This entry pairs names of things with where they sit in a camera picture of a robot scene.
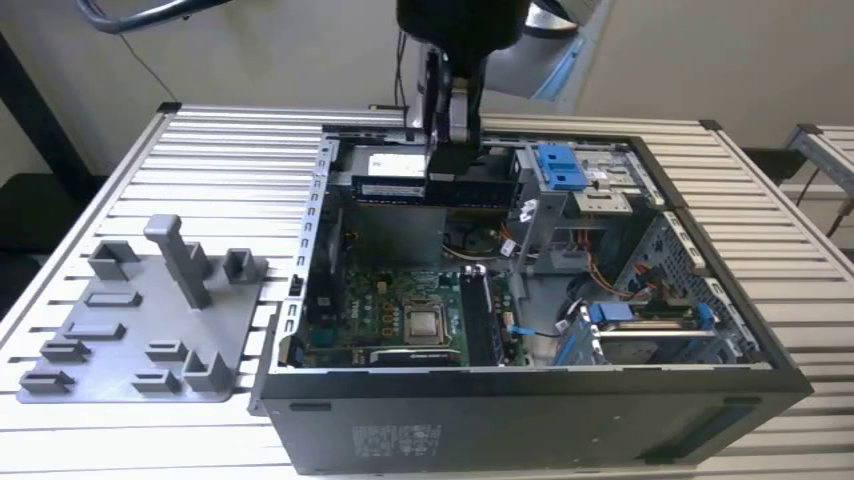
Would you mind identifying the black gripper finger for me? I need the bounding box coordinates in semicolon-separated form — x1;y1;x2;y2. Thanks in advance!
423;47;485;182

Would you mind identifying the RAM stick with blue label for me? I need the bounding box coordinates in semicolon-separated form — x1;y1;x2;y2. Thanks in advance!
349;174;523;209

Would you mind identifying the black RAM slot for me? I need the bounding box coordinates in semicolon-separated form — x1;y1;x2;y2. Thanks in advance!
483;273;509;365

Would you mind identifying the blue plastic drive latch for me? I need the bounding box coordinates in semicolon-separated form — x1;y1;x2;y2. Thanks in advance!
551;169;587;195
535;143;576;174

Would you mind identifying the round black speaker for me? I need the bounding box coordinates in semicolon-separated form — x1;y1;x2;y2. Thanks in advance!
459;224;501;259

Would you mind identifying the grey power supply unit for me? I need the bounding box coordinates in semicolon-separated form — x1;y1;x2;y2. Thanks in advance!
329;143;449;269

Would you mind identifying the CPU socket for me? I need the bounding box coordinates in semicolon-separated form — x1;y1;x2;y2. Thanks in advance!
397;297;451;348

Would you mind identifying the green motherboard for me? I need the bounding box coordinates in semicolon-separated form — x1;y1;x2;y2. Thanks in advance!
292;267;535;369

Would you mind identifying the silver CPU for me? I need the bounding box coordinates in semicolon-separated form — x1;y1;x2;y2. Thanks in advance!
407;309;445;344

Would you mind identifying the perforated grey disk bay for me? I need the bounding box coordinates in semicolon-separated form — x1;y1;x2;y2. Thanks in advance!
549;209;762;369

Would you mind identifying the hard disk in blue carrier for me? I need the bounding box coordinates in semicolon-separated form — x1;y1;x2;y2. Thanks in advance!
577;301;719;369

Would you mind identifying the black graphics card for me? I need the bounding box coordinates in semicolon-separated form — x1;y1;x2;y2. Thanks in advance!
367;347;463;369

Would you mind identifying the black box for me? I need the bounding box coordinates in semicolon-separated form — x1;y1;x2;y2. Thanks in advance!
740;146;807;187

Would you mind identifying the black open PC case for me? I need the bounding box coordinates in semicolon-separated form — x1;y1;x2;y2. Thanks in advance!
245;119;815;476

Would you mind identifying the grey plastic parts rack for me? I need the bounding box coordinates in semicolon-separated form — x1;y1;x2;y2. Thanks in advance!
13;214;272;406

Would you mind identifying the black slanted pole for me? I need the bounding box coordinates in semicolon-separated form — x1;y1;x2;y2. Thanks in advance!
0;30;92;201

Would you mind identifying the black bulky object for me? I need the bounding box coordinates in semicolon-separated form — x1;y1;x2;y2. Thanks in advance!
0;171;102;281

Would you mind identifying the black hanging wall cable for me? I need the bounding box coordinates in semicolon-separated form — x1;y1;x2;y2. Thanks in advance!
391;29;409;109

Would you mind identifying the yellow red wire bundle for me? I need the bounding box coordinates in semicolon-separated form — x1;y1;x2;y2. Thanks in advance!
440;222;521;261

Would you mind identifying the orange disk wire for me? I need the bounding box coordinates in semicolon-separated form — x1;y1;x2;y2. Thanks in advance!
576;227;661;304

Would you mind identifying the black wire with blue plug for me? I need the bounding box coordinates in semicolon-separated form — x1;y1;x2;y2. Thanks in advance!
504;323;575;341

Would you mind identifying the thin black wall wire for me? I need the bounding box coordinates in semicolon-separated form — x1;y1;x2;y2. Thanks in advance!
121;27;178;105

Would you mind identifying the aluminium frame side table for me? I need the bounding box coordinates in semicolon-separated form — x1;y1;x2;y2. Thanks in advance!
776;122;854;236

